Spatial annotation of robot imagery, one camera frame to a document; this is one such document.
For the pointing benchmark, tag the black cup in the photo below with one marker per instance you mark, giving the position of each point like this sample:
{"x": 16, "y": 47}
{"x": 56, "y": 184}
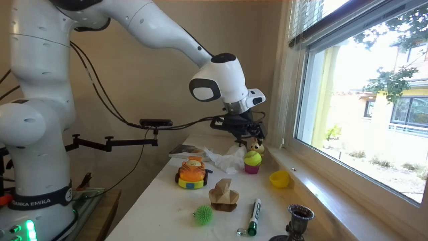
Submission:
{"x": 298, "y": 219}

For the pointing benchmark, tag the small clear object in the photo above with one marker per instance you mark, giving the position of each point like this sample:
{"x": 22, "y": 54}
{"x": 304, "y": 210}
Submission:
{"x": 242, "y": 232}

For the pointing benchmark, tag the black stereo camera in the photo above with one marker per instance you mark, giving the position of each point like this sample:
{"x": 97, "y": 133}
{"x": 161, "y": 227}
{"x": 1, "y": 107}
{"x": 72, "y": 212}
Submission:
{"x": 156, "y": 122}

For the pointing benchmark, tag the small yellow bowl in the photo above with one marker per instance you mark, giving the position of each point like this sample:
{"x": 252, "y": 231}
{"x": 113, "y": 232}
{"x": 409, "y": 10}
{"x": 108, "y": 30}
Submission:
{"x": 280, "y": 180}

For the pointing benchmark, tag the small pink cup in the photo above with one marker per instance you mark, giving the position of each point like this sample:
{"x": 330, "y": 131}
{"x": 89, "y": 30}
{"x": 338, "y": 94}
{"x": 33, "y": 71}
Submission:
{"x": 252, "y": 169}

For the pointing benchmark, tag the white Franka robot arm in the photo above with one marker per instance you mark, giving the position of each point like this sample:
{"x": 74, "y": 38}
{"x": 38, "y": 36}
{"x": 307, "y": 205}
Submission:
{"x": 41, "y": 89}

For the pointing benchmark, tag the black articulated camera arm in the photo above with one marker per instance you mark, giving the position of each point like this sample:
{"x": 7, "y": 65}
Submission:
{"x": 129, "y": 142}

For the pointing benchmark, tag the white crumpled cloth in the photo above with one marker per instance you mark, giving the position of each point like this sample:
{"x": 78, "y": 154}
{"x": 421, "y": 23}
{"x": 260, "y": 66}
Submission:
{"x": 228, "y": 161}

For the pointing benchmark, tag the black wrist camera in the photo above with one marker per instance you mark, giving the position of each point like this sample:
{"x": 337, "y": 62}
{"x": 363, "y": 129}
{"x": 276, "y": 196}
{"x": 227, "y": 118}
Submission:
{"x": 223, "y": 122}

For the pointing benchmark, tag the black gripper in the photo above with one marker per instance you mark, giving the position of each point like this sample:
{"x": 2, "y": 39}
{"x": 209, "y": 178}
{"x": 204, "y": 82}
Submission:
{"x": 243, "y": 122}

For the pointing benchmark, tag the green fuzzy ball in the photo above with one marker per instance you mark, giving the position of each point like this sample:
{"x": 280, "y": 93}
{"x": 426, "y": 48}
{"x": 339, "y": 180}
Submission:
{"x": 204, "y": 216}

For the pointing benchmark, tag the white framed window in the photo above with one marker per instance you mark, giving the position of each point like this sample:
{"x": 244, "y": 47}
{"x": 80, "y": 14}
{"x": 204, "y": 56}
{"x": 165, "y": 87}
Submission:
{"x": 370, "y": 134}

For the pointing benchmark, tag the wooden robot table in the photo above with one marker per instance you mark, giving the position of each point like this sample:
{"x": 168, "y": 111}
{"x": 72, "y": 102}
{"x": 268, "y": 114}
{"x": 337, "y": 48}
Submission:
{"x": 105, "y": 214}

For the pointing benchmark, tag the orange toy car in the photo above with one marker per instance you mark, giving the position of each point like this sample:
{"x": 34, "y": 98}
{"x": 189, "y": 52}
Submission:
{"x": 192, "y": 174}

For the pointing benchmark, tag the marker pen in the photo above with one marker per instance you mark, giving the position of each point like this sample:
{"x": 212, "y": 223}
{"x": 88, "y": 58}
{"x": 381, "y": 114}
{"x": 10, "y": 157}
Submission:
{"x": 255, "y": 216}

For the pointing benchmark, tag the yellow-green tennis ball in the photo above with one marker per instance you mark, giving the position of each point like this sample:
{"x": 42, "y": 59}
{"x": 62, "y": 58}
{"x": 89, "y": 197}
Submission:
{"x": 254, "y": 158}

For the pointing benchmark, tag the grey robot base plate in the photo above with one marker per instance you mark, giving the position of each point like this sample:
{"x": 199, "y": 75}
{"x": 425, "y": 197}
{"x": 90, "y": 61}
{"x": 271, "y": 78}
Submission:
{"x": 88, "y": 205}

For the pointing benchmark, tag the window blind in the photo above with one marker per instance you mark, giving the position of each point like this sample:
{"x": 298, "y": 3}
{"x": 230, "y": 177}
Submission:
{"x": 308, "y": 18}

